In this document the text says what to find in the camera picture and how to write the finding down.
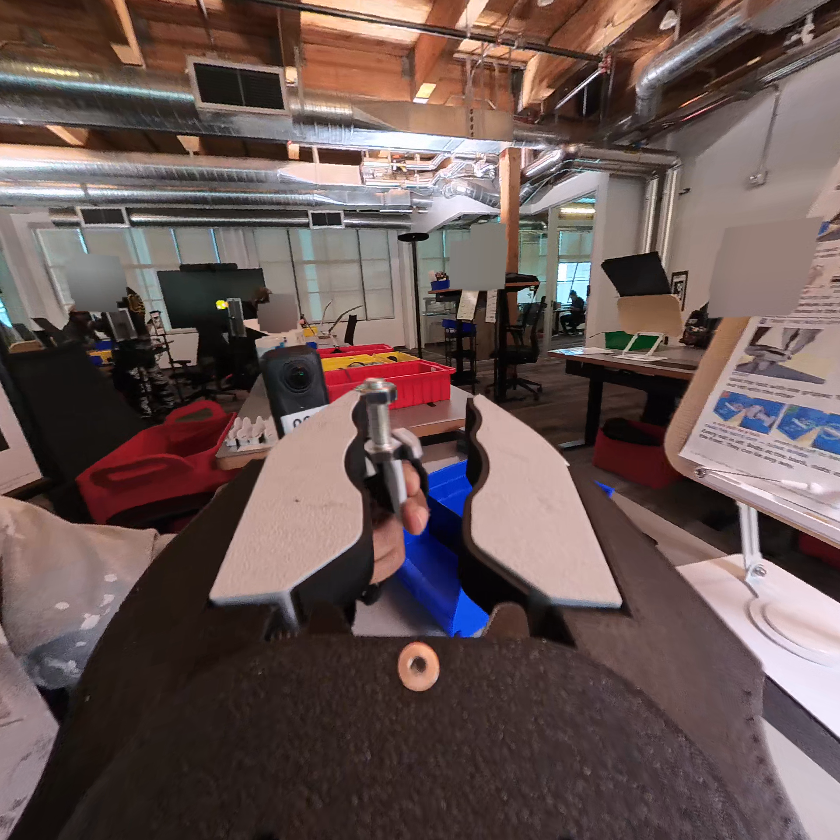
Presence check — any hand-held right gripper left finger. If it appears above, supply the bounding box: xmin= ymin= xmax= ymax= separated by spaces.
xmin=209 ymin=390 xmax=376 ymax=631

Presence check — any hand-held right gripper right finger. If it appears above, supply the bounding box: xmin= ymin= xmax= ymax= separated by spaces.
xmin=462 ymin=394 xmax=623 ymax=637

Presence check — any silver hex bolt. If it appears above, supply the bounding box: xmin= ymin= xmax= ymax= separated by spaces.
xmin=367 ymin=399 xmax=395 ymax=454

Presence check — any blue storage bin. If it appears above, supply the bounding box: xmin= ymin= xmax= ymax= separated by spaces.
xmin=394 ymin=459 xmax=614 ymax=637

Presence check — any person's left forearm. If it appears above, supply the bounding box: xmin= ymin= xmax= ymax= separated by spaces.
xmin=0 ymin=495 xmax=178 ymax=690

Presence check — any person's left hand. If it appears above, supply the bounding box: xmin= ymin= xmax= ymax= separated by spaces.
xmin=369 ymin=459 xmax=431 ymax=586

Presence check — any white clip rack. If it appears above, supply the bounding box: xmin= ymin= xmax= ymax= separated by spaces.
xmin=226 ymin=416 xmax=277 ymax=450

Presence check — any red bag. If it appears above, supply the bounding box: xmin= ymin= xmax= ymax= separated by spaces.
xmin=592 ymin=419 xmax=677 ymax=490
xmin=75 ymin=400 xmax=240 ymax=526

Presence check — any black monitor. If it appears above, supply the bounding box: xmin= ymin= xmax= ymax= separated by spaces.
xmin=156 ymin=264 xmax=266 ymax=329

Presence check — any black office chair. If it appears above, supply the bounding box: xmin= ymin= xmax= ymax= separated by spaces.
xmin=491 ymin=295 xmax=549 ymax=401

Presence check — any black floor lamp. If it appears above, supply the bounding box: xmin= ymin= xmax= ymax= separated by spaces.
xmin=400 ymin=231 xmax=431 ymax=358

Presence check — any office desk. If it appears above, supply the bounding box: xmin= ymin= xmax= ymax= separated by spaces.
xmin=548 ymin=346 xmax=700 ymax=447

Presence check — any white stand base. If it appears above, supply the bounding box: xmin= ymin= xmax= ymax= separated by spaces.
xmin=676 ymin=554 xmax=840 ymax=736

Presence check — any printed instruction sheet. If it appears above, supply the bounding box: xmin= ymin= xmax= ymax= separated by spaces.
xmin=679 ymin=217 xmax=840 ymax=506

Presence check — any black panel wooden stand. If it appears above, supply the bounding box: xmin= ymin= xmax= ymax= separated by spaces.
xmin=600 ymin=251 xmax=685 ymax=362

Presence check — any ceiling vent grille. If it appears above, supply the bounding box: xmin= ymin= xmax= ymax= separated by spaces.
xmin=187 ymin=56 xmax=290 ymax=116

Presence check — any silver pipe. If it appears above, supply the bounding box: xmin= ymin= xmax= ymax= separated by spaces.
xmin=518 ymin=144 xmax=683 ymax=263

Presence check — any black ceiling pipe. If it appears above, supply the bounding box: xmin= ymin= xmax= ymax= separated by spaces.
xmin=243 ymin=0 xmax=601 ymax=61

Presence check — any silver air duct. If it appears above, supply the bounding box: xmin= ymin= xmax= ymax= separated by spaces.
xmin=633 ymin=0 xmax=840 ymax=119
xmin=0 ymin=56 xmax=565 ymax=148
xmin=0 ymin=144 xmax=434 ymax=207

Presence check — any wooden support post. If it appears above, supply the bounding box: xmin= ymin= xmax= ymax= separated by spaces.
xmin=499 ymin=147 xmax=522 ymax=273

